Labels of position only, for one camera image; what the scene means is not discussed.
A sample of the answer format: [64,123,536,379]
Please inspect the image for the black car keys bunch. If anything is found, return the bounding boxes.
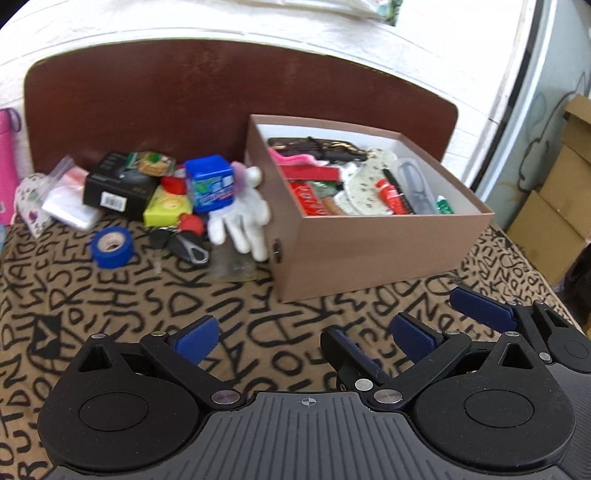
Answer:
[148,228,209,267]

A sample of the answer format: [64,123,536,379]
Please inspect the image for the blue tape roll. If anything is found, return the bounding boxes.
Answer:
[90,226,134,269]

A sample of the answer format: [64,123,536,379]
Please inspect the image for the red key fob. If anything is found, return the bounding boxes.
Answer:
[177,213,205,236]

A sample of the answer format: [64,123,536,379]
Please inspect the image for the clear ziplock bag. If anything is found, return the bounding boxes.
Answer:
[41,155,102,232]

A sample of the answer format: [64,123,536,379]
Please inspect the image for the cardboard boxes stack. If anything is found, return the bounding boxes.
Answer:
[506,94,591,338]

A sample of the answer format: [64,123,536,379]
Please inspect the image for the green small packet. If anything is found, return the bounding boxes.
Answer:
[436,195,455,215]

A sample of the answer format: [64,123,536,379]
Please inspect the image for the yellow-green small box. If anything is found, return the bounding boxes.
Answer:
[143,186,192,227]

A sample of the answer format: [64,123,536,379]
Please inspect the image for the patterned letter table cloth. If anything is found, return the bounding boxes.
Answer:
[1,223,567,479]

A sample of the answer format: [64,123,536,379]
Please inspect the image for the brown cardboard storage box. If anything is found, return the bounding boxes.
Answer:
[245,114,494,302]

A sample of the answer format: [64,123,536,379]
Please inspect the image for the floral white insole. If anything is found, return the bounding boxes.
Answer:
[332,149,398,216]

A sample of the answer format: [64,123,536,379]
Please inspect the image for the black marker pen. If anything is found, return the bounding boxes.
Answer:
[383,168,415,214]

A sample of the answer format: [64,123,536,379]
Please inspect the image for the red tape roll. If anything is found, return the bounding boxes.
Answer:
[160,176,187,196]

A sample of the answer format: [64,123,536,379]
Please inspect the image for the blue gum box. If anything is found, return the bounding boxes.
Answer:
[184,155,235,213]

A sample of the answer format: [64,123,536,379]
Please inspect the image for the clear plastic case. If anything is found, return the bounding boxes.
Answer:
[394,158,438,215]

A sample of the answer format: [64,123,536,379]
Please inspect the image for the red snack packet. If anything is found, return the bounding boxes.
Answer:
[290,181,329,217]

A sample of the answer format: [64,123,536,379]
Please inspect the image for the black product box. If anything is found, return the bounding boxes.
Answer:
[82,152,160,221]

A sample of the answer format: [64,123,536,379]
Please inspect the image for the packaged cookies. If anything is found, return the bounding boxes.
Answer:
[126,151,176,177]

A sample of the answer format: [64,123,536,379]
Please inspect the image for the red flat box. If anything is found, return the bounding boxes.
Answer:
[280,165,341,182]

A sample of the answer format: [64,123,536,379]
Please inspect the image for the brown monogram phone case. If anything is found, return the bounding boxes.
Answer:
[267,136,368,163]

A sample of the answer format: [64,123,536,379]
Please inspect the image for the pink sock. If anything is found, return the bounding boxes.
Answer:
[267,147,327,167]

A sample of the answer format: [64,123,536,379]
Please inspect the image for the dark brown wooden board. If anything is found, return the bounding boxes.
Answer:
[24,39,458,173]

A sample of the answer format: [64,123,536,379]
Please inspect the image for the pink thermos bottle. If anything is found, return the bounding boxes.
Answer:
[0,108,22,226]

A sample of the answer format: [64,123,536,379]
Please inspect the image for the floral plastic bag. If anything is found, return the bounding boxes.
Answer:
[322,0,404,26]

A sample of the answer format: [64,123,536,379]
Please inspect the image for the floral drawstring pouch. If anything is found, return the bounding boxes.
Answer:
[14,173,53,239]

